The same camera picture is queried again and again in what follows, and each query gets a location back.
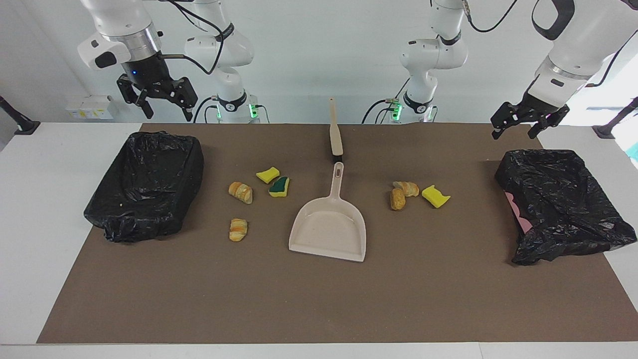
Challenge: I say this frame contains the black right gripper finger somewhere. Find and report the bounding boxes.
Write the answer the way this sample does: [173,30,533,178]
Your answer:
[169,77,198,122]
[117,74,154,119]

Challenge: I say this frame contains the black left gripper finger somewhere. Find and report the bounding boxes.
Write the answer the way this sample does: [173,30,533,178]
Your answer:
[528,106,570,140]
[490,102,522,140]

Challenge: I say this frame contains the green and yellow sponge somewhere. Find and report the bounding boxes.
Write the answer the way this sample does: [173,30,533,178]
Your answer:
[268,176,290,197]

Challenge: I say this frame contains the beige brush black bristles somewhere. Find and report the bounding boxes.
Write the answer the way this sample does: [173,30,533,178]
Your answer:
[328,97,345,164]

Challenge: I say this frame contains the beige plastic dustpan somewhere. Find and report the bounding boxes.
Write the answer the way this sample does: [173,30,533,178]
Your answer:
[289,162,367,262]

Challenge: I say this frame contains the crumpled black trash bag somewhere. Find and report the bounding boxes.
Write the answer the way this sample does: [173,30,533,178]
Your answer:
[494,149,638,266]

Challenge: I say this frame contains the black bag lined bin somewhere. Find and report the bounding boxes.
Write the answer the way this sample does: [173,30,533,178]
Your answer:
[83,131,205,243]

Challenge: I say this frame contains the pink bin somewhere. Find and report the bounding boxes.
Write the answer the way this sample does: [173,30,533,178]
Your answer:
[504,191,532,235]

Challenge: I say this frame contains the brown table mat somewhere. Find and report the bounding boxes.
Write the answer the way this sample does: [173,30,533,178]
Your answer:
[36,123,638,345]

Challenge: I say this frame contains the black base cable bundle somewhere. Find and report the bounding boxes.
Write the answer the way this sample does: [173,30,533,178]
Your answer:
[361,77,412,124]
[192,96,221,124]

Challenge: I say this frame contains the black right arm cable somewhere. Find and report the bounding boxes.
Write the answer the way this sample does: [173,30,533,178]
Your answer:
[159,0,235,75]

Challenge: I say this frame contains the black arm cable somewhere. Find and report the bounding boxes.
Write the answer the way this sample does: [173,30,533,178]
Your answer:
[461,0,638,88]
[159,0,235,75]

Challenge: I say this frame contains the white wall socket box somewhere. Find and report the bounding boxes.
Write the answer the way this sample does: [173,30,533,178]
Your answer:
[66,96,118,120]

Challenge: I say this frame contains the black camera stand base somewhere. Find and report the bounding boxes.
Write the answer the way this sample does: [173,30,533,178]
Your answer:
[592,97,638,139]
[0,96,40,135]

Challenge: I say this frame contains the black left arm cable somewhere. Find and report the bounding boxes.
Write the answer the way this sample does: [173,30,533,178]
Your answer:
[461,0,638,88]

